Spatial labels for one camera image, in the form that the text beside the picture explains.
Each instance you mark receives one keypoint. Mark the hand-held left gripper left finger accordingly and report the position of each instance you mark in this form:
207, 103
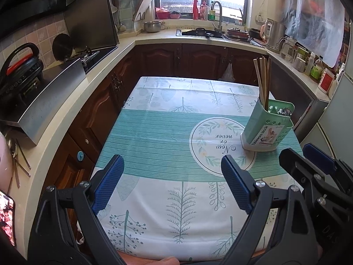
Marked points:
109, 183

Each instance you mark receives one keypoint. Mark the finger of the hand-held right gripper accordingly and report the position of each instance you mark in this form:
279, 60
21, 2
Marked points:
295, 165
317, 156

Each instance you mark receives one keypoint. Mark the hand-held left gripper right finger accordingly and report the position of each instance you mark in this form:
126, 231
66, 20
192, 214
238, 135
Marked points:
236, 183

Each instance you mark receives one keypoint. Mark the metal fork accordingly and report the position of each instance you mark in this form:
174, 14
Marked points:
287, 112

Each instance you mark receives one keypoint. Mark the green plastic utensil holder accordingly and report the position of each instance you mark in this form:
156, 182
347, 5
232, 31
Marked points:
256, 127

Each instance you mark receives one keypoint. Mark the cream chopstick red striped end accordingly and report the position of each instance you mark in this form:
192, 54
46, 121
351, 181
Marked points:
257, 77
260, 88

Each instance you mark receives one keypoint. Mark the teal cabinet knob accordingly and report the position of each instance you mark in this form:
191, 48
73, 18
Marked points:
80, 156

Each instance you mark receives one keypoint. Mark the grey refrigerator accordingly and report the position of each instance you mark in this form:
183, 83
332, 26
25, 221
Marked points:
339, 107

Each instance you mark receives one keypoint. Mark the leaf print tablecloth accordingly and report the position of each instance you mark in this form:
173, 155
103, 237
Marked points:
165, 143

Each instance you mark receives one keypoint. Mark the red label white jar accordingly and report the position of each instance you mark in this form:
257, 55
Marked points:
326, 81

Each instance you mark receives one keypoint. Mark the green label glass bottle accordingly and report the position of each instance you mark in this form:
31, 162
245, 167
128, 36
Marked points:
316, 70

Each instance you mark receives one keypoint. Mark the metal serving spoon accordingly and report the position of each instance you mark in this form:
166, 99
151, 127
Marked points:
11, 145
23, 160

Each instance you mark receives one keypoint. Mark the white plastic bottle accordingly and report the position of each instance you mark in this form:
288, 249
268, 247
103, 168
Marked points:
310, 65

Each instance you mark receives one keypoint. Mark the steel canister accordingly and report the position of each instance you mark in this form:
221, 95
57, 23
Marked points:
298, 65

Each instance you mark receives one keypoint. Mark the steel splash panel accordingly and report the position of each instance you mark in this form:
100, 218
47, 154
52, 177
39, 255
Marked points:
47, 102

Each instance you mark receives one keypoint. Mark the pale pink container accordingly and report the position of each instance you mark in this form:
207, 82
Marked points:
5, 162

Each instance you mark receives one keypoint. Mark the smartphone with lit screen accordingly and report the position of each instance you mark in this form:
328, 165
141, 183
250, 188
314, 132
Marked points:
7, 218

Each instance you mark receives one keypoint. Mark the glass pitcher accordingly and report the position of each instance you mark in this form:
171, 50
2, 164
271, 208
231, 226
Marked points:
288, 49

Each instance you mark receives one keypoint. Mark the white plastic bag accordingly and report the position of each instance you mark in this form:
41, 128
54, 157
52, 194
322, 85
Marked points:
228, 73

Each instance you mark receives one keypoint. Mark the steel electric kettle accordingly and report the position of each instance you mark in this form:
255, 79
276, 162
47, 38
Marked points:
274, 37

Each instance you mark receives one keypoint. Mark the gas stove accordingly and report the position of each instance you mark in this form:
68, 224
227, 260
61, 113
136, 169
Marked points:
96, 55

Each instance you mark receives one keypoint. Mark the black electric grill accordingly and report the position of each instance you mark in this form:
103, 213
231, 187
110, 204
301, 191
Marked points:
19, 71

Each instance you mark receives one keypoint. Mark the red pot with dishes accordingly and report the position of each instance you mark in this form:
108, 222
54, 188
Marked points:
237, 34

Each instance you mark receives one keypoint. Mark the black round lid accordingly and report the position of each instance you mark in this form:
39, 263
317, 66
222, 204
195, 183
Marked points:
62, 47

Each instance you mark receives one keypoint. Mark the black pan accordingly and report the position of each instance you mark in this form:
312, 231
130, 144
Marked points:
200, 32

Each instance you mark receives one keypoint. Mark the steel kitchen sink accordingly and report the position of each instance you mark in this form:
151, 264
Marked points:
179, 31

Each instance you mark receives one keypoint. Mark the steel pot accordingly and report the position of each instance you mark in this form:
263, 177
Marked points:
152, 27

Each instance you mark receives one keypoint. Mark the black stove splash guard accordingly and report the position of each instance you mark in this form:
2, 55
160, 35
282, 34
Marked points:
91, 22

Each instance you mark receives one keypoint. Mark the steel sink faucet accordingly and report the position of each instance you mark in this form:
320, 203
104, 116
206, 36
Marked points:
220, 16

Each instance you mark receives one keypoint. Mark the green dish soap bottle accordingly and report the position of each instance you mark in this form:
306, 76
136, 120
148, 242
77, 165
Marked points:
212, 15

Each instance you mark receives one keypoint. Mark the pink soap bottle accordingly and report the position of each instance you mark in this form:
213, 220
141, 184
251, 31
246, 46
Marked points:
204, 10

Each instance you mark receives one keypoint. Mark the white cutting board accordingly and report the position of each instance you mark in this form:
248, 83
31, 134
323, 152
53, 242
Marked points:
142, 9

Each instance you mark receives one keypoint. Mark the pink plastic basin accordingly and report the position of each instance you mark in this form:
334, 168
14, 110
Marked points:
162, 13

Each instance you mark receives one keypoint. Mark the red spray bottle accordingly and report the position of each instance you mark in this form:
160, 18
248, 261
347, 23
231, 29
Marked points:
196, 9

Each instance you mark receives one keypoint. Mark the clear plastic wall sheet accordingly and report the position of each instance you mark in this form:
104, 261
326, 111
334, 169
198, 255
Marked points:
311, 16

